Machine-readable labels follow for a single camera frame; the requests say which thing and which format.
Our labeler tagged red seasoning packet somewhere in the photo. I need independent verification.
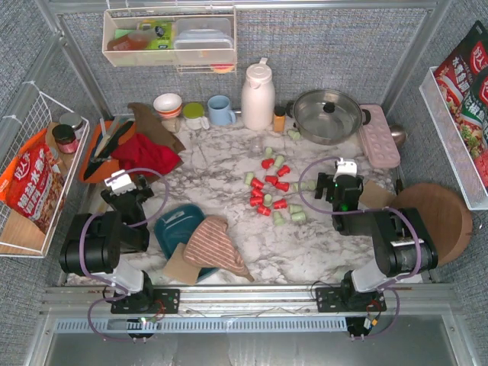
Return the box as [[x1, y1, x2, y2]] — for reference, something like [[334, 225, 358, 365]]
[[434, 21, 487, 186]]

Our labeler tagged aluminium front rail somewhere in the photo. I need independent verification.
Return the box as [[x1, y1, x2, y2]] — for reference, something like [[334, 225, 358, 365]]
[[40, 284, 463, 317]]

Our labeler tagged teal storage basket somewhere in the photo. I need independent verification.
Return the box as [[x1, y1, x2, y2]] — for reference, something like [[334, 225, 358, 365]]
[[154, 204, 218, 282]]

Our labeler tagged green coffee capsule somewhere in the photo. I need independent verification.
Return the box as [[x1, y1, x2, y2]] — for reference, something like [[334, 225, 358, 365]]
[[287, 130, 301, 141], [244, 172, 255, 186], [274, 155, 284, 169], [291, 211, 307, 223], [273, 211, 285, 226]]

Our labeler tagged purple cable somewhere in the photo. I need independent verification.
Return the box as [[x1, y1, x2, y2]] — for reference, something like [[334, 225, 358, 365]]
[[297, 156, 422, 340], [86, 166, 170, 342]]

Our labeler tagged steel ladle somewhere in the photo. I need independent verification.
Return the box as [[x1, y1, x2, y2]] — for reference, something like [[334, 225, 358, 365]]
[[389, 124, 408, 148]]

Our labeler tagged white wall basket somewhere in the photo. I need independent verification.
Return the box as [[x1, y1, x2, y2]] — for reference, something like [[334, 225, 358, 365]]
[[102, 7, 237, 72]]

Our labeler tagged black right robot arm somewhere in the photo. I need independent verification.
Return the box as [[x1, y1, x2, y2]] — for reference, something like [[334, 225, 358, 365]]
[[315, 172, 438, 310]]

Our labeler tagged left white wire basket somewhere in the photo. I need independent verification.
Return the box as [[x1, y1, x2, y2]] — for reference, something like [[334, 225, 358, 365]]
[[1, 81, 90, 258]]

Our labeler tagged steel pot with lid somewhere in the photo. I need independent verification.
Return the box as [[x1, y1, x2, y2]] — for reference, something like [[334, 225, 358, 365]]
[[286, 89, 371, 146]]

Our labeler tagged round wooden cutting board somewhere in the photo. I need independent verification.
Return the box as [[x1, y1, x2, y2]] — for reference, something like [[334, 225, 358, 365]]
[[391, 183, 473, 266]]

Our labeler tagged right white mesh basket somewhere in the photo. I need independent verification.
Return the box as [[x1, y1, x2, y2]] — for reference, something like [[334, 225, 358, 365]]
[[419, 66, 487, 211]]

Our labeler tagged striped pink cloth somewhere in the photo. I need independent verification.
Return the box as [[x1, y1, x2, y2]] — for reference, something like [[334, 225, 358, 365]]
[[183, 216, 255, 282]]

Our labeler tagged orange tray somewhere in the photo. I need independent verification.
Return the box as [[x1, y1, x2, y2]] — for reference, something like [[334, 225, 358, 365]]
[[78, 120, 138, 185]]

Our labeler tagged orange spice bottle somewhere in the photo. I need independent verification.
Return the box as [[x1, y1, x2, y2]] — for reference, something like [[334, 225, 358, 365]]
[[273, 106, 286, 133]]

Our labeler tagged light blue mug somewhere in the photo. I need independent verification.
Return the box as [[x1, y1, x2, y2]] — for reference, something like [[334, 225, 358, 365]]
[[207, 95, 236, 127]]

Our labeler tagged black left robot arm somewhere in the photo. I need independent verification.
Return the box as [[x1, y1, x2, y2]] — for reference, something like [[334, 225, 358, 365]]
[[59, 175, 154, 300]]

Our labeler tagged red cloth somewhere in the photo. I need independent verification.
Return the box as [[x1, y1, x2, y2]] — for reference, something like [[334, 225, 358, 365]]
[[111, 133, 181, 175]]

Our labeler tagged pink egg tray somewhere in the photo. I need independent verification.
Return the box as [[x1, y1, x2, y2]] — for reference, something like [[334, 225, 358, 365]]
[[358, 104, 400, 169]]

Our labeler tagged orange seasoning bag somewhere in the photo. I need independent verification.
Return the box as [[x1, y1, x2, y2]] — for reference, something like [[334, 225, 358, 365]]
[[1, 129, 64, 233]]

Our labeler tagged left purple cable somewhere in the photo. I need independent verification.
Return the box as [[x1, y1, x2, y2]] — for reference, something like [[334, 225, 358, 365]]
[[86, 166, 170, 342]]

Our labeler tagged green lid white cup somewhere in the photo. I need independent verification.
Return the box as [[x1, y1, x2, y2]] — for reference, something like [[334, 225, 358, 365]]
[[182, 102, 210, 130]]

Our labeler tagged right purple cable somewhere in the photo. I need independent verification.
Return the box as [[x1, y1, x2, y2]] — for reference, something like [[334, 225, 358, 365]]
[[297, 156, 422, 340]]

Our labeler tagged white orange striped bowl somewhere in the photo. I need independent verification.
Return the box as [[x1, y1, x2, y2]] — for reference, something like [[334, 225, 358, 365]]
[[152, 93, 182, 119]]

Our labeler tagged brown cloth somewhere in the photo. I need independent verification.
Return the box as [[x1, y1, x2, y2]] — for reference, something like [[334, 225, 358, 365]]
[[127, 102, 185, 154]]

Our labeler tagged white thermos jug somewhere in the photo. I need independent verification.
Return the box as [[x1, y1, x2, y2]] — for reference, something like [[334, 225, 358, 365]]
[[241, 57, 275, 131]]

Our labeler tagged brown cardboard square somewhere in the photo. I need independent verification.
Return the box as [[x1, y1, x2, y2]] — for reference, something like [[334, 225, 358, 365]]
[[162, 243, 201, 285], [359, 180, 396, 208]]

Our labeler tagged dark lid jar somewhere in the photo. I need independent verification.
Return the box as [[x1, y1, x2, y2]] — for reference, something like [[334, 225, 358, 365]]
[[52, 124, 79, 155]]

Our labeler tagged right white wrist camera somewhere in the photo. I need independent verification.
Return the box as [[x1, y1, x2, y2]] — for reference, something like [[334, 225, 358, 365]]
[[333, 158, 358, 182]]

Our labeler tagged red coffee capsule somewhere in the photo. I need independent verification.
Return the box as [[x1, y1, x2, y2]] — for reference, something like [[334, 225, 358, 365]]
[[277, 165, 291, 177], [274, 181, 290, 192], [256, 205, 271, 217], [261, 158, 275, 170], [250, 178, 264, 190]]

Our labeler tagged black knife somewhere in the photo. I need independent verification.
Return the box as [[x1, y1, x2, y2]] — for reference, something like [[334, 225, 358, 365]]
[[82, 120, 135, 180]]

